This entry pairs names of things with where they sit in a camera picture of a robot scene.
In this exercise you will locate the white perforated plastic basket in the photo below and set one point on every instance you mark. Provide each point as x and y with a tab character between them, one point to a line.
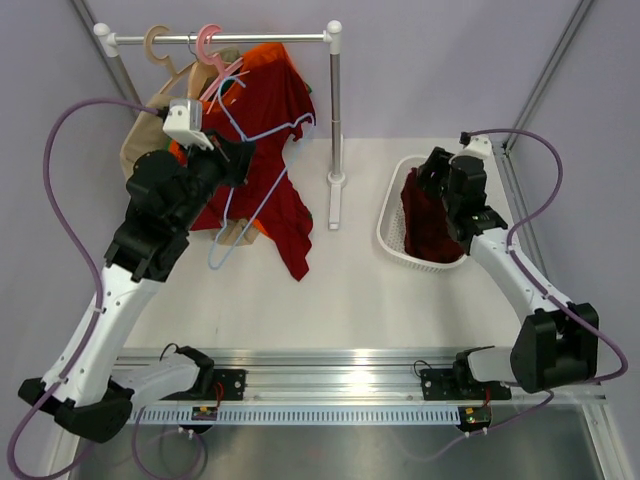
391	228

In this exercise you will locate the aluminium table edge rail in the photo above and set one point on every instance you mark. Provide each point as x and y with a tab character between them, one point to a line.
330	370

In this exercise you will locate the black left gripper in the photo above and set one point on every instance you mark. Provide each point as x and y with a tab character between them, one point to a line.
234	158

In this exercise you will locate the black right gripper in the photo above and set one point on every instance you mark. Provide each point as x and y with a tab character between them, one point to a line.
440	161

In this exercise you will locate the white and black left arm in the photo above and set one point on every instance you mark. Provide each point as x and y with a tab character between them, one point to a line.
144	250

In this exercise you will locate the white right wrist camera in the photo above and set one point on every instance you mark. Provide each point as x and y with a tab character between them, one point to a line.
475	145

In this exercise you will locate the light blue wire hanger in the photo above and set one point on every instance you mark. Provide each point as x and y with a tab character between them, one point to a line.
306	117

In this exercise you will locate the beige t shirt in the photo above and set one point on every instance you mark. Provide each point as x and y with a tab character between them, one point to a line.
146	135

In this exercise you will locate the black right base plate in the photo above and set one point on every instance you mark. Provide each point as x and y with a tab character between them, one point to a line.
440	384

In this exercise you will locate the aluminium corner frame post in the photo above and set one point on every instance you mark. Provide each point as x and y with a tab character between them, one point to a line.
553	62

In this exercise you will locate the orange t shirt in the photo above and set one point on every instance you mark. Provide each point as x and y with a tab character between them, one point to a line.
268	62

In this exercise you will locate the left aluminium frame post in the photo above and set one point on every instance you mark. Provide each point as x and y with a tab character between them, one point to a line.
114	66

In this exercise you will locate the red t shirt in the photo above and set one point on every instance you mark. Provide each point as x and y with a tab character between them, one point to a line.
294	245

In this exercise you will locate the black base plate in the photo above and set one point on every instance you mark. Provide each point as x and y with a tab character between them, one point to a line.
229	386
440	384

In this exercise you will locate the dark maroon t shirt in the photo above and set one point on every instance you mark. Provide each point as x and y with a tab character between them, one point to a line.
426	235

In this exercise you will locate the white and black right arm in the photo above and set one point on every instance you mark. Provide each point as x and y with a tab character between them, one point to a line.
557	343

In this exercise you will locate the white slotted cable duct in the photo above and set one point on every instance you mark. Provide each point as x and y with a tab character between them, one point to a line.
300	416

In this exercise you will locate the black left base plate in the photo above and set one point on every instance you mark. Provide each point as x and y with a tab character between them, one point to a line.
229	386

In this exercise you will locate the beige plastic hanger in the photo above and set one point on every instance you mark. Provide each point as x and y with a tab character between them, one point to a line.
165	61

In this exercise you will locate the pink plastic hanger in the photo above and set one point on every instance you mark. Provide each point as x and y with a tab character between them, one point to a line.
214	61

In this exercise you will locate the white and chrome clothes rack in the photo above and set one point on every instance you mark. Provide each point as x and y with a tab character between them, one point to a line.
331	36

